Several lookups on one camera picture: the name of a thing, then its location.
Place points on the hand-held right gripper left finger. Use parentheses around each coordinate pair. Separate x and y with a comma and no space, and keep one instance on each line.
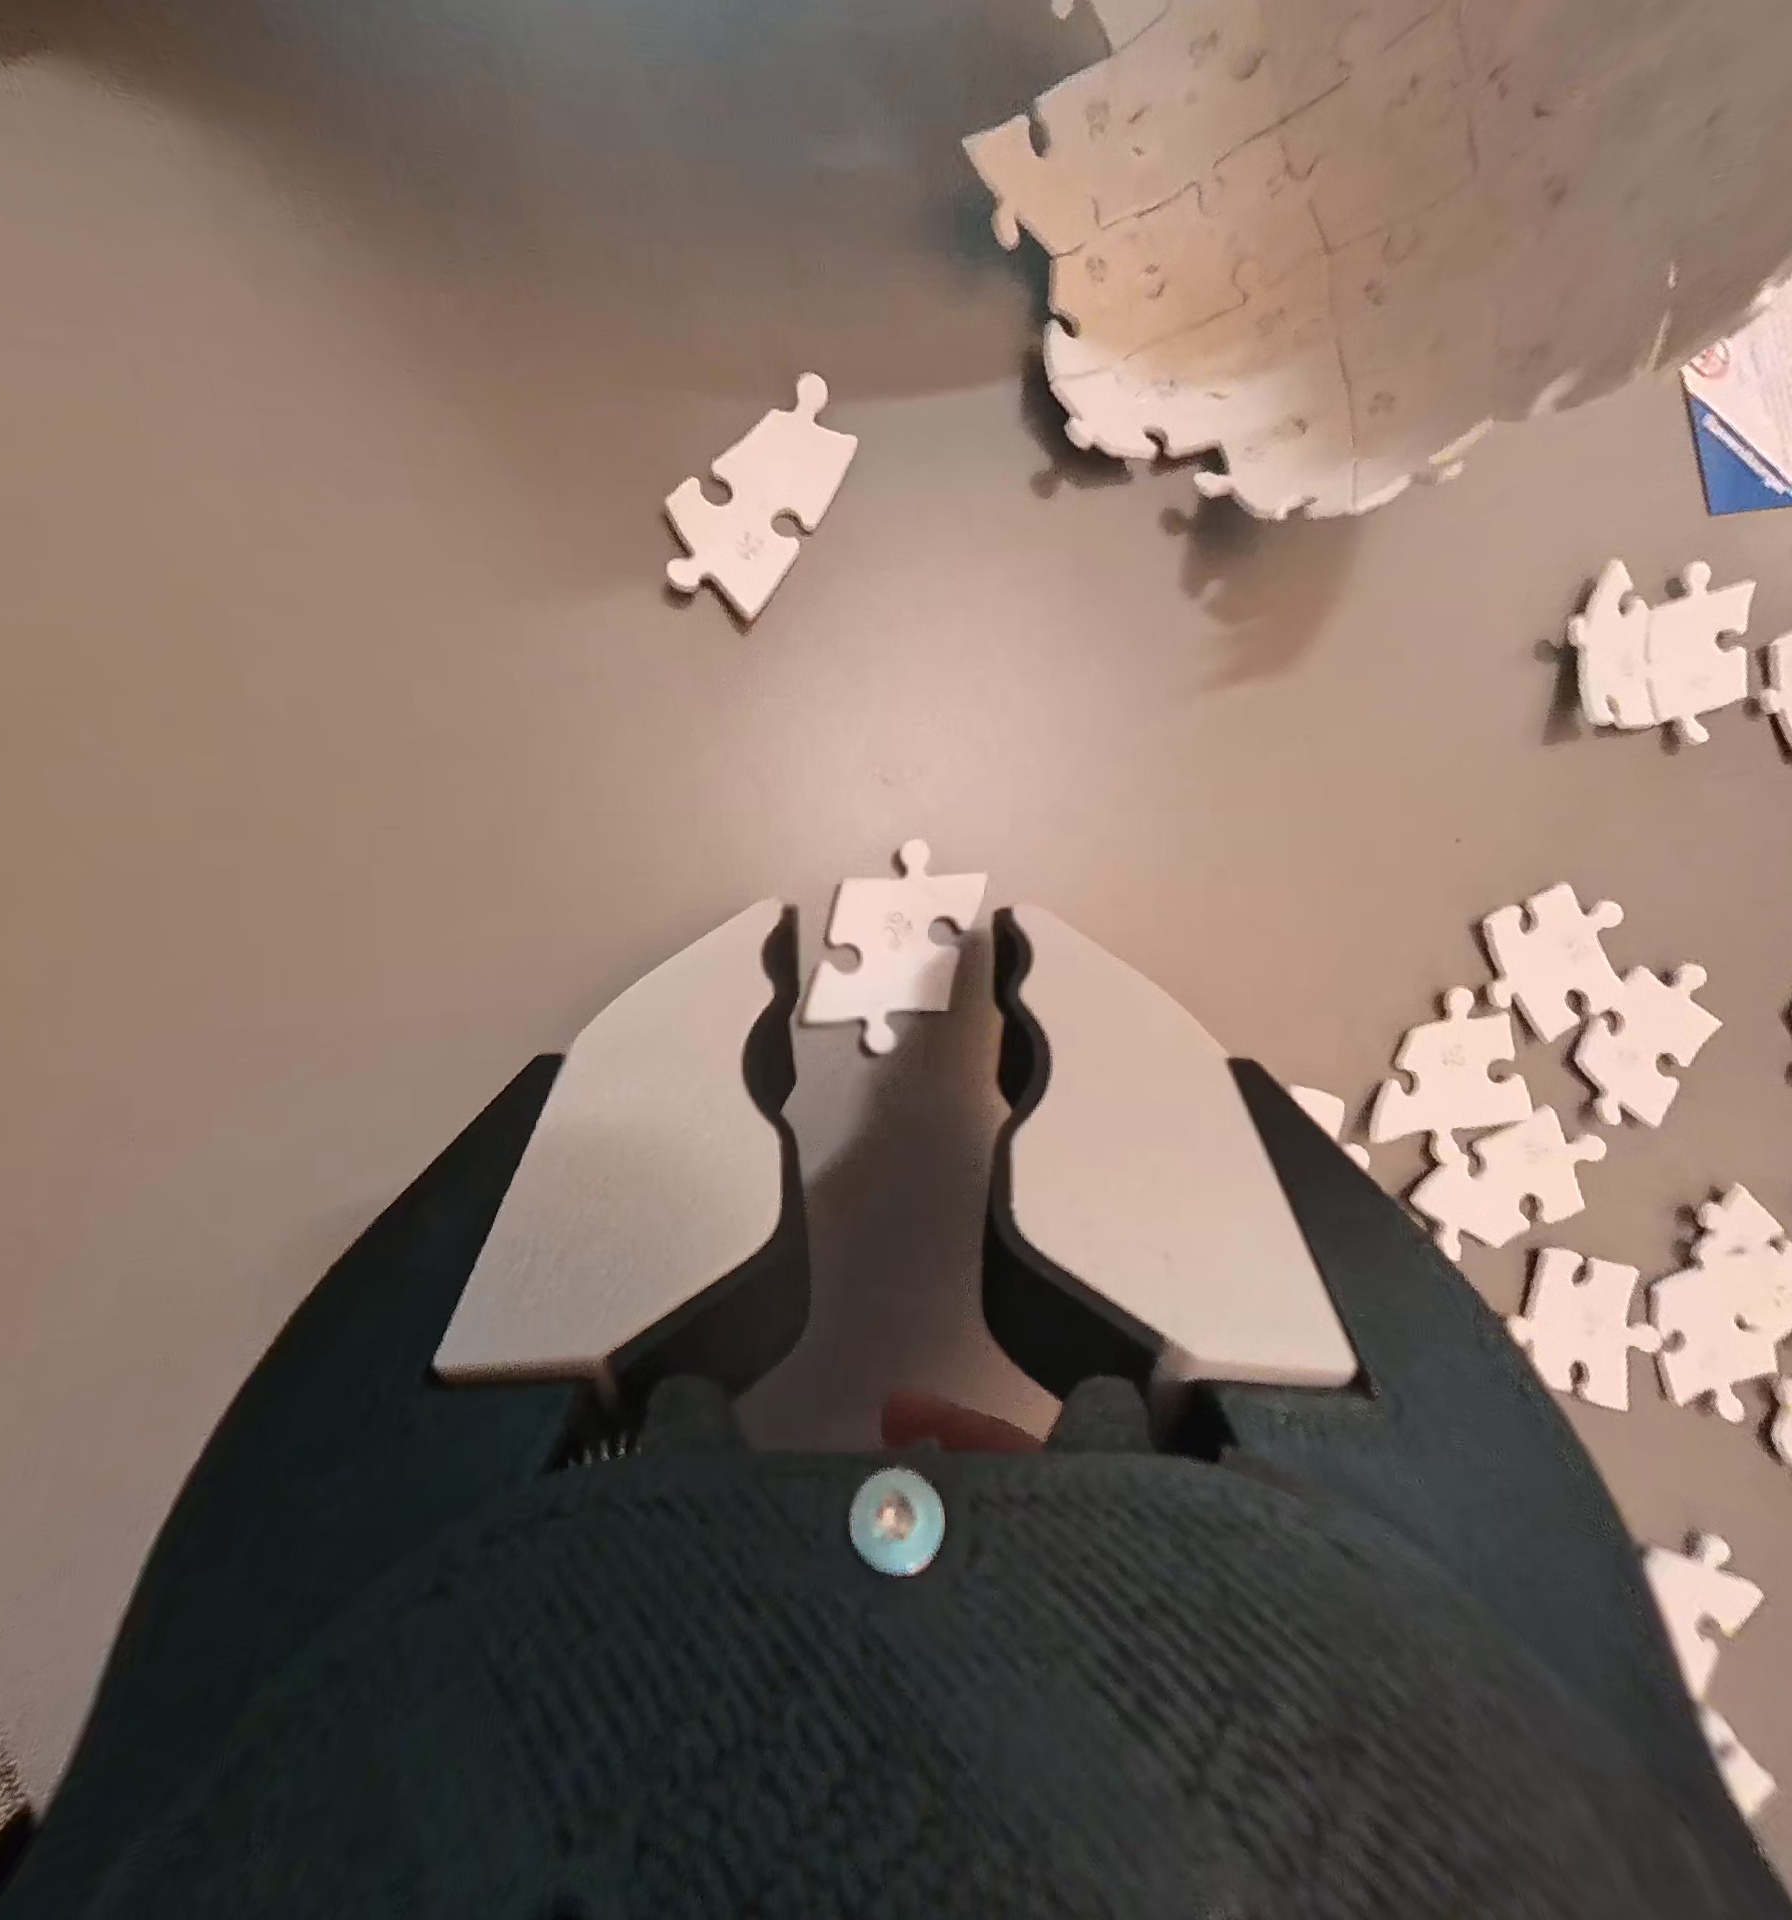
(625,1185)

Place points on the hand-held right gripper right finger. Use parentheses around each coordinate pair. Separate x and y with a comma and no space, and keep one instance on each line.
(1150,1185)

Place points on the white puzzle piece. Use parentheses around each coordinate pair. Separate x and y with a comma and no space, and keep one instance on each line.
(760,510)
(888,953)

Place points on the partly built puzzle ball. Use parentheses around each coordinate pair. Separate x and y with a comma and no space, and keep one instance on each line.
(1434,225)

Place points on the pile of white puzzle pieces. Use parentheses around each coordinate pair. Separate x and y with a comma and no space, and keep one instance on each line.
(1585,1155)

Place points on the paper puzzle leaflet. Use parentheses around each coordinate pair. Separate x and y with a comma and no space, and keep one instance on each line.
(1782,391)

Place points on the person's right hand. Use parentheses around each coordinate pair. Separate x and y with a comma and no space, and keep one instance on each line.
(956,1422)

